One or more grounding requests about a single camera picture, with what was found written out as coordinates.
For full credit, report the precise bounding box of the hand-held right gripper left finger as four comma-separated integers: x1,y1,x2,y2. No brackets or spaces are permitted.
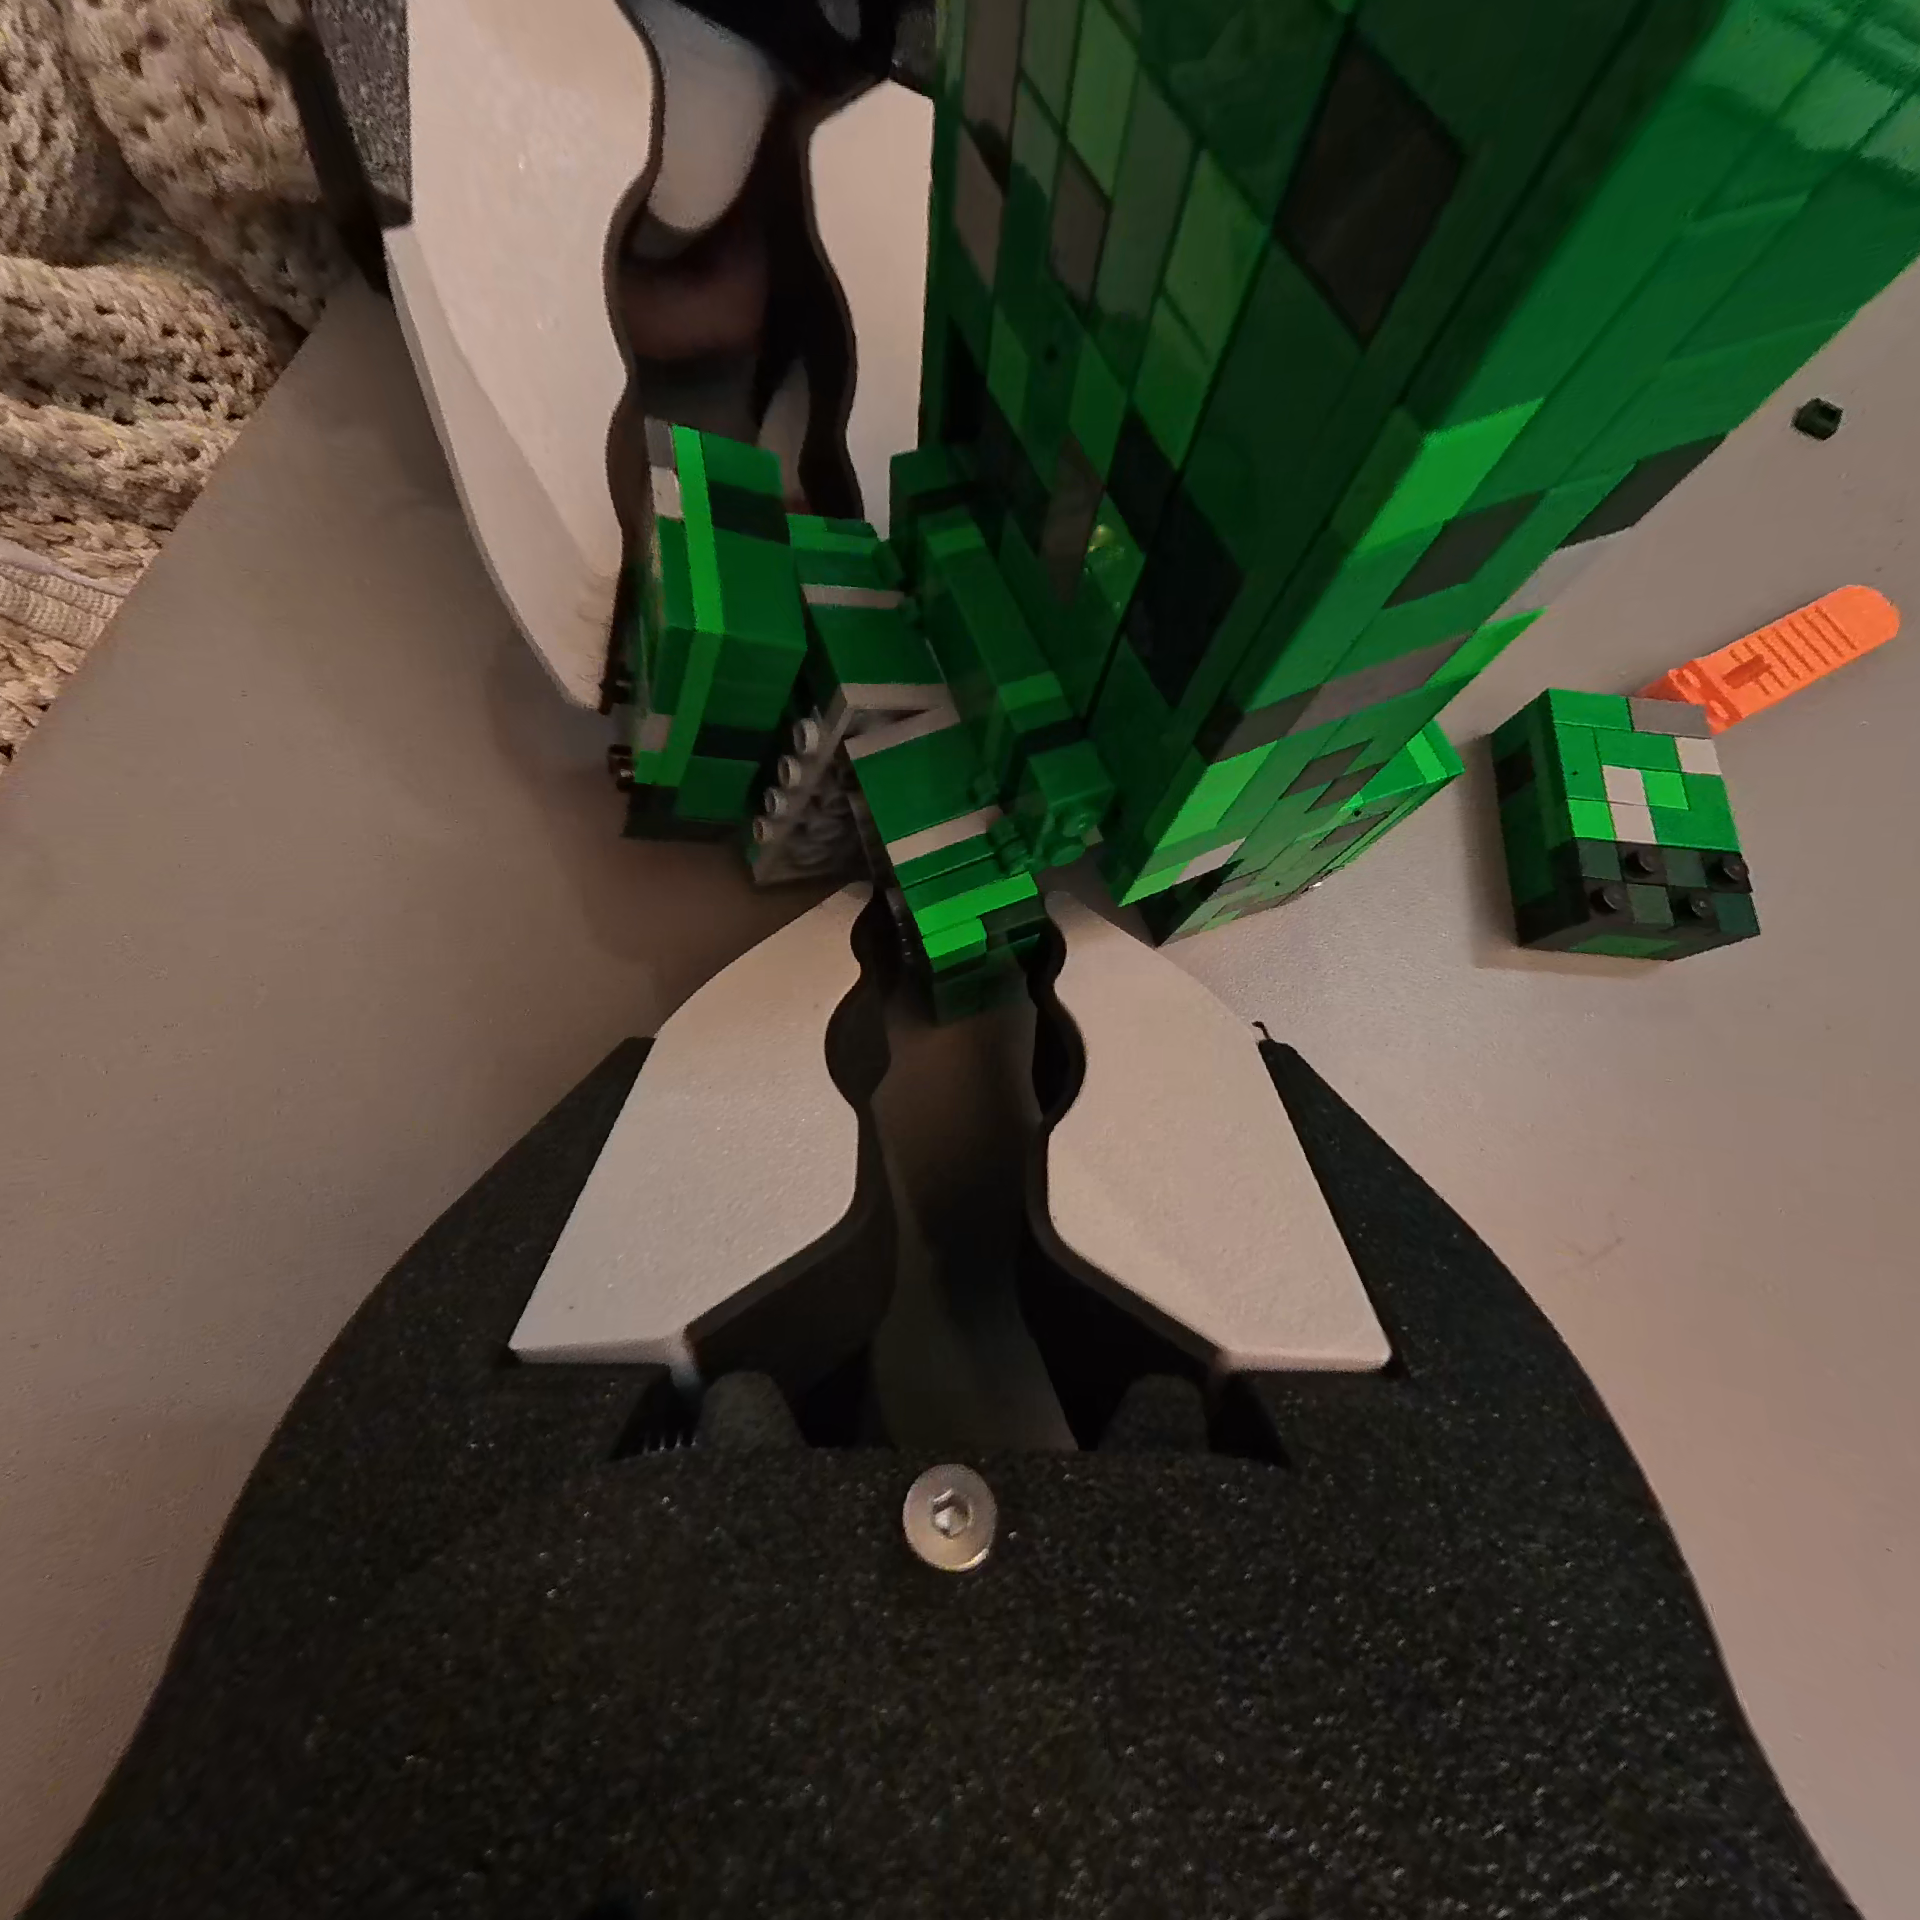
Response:
506,882,900,1422

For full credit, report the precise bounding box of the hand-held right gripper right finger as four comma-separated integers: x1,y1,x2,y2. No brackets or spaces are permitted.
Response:
1024,892,1398,1422

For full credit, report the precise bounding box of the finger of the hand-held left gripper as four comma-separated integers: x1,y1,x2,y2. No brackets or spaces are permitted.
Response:
385,0,667,713
738,63,939,521

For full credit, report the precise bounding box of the green lego foot block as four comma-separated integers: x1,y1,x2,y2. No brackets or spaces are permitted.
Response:
613,419,823,846
1489,686,1767,963

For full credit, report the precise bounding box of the green lego creeper figure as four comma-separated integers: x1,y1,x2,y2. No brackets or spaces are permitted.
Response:
747,0,1920,1030

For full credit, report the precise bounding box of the person's left forearm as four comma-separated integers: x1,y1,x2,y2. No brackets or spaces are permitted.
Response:
0,0,361,550

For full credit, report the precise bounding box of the orange lego brick separator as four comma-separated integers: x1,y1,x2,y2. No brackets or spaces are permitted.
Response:
1634,581,1904,738

